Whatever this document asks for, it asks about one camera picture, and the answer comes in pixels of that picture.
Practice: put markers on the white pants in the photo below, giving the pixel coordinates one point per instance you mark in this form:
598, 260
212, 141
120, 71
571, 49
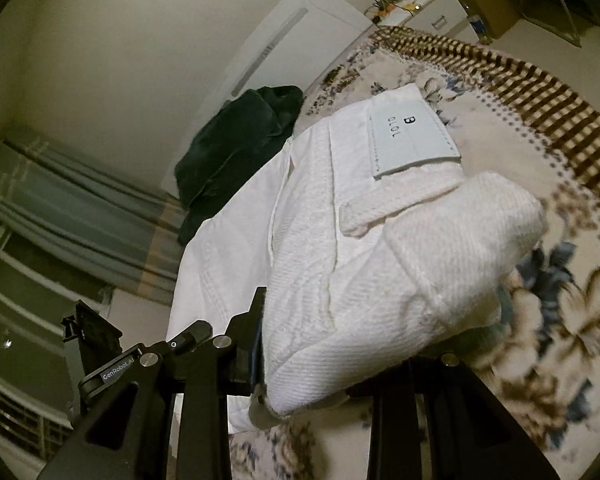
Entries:
380, 270

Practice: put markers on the grey-green curtain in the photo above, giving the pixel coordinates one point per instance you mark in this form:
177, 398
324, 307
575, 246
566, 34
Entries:
80, 210

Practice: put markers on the white framed window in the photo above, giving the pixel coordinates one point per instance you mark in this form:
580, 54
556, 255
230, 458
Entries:
15, 310

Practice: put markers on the white nightstand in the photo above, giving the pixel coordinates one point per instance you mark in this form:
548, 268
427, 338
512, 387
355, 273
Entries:
430, 7

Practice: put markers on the dark green blanket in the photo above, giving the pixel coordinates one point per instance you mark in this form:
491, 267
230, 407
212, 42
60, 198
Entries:
230, 150

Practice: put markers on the brown checkered sheet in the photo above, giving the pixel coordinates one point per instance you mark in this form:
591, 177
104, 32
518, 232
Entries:
555, 90

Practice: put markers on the white bed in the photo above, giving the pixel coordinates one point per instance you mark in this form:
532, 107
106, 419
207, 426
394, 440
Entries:
300, 35

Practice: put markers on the plastic water bottle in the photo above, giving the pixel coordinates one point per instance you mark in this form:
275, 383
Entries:
477, 25

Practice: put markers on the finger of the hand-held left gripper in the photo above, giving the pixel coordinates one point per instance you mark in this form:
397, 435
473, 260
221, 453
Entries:
192, 337
97, 335

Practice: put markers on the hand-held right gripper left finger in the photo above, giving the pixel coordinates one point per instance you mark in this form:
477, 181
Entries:
256, 360

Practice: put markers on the floral blanket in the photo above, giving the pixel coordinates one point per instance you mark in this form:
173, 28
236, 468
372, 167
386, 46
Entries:
555, 350

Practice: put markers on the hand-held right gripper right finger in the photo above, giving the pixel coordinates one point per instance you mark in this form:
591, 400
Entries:
390, 385

